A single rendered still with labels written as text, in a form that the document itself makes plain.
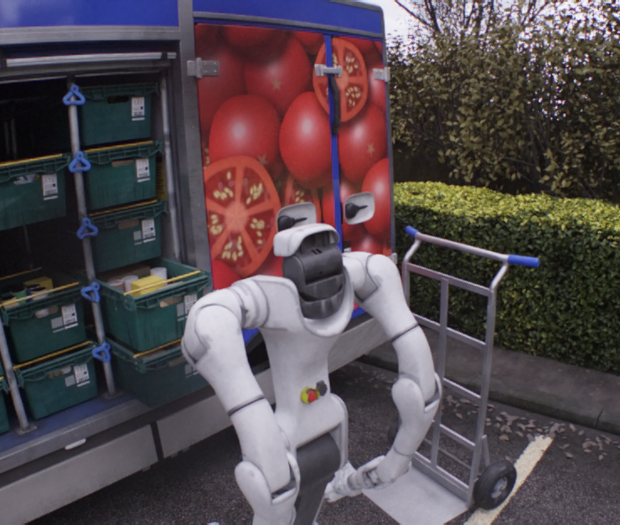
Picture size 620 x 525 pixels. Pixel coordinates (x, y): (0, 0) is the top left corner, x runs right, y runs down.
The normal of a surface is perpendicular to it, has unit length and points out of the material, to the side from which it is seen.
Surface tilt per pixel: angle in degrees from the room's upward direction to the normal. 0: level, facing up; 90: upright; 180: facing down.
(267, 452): 78
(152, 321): 99
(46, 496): 90
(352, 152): 90
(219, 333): 57
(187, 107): 90
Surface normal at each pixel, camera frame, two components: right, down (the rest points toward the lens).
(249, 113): 0.72, 0.15
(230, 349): 0.55, -0.27
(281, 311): -0.39, 0.24
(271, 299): -0.60, 0.23
